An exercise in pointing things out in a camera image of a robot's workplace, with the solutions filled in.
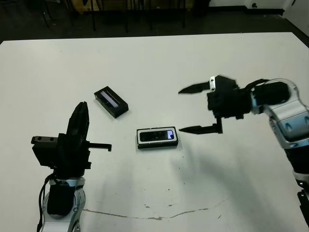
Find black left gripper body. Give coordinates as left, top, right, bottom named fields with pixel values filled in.
left=31, top=132, right=112, bottom=178

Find black slim camera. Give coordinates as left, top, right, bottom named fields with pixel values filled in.
left=140, top=130, right=175, bottom=142

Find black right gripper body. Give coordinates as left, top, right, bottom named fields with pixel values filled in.
left=207, top=76, right=252, bottom=134

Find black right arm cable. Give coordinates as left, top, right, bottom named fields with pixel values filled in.
left=242, top=78, right=271, bottom=91

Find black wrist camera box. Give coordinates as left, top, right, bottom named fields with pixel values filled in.
left=215, top=74, right=239, bottom=91
left=32, top=144, right=60, bottom=169

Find black waste bin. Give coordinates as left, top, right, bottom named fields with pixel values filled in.
left=192, top=0, right=212, bottom=15

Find black box lid silver stripe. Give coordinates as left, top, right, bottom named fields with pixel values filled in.
left=93, top=85, right=129, bottom=119

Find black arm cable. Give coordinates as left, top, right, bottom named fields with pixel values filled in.
left=37, top=175, right=57, bottom=232
left=242, top=78, right=271, bottom=91

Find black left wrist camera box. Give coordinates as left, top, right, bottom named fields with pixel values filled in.
left=32, top=144, right=60, bottom=169

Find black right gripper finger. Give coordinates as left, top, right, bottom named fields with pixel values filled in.
left=179, top=123, right=218, bottom=135
left=178, top=81, right=211, bottom=95

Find black metal chair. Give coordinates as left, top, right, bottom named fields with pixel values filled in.
left=149, top=0, right=186, bottom=31
left=91, top=0, right=130, bottom=32

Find black box base white insert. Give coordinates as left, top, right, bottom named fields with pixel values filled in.
left=136, top=126, right=181, bottom=150

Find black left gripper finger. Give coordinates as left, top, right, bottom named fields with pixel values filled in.
left=84, top=102, right=90, bottom=142
left=67, top=101, right=85, bottom=141

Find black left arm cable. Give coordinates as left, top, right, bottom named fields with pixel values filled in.
left=37, top=175, right=57, bottom=232

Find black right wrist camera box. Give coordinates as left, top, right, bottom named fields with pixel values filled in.
left=215, top=74, right=239, bottom=91

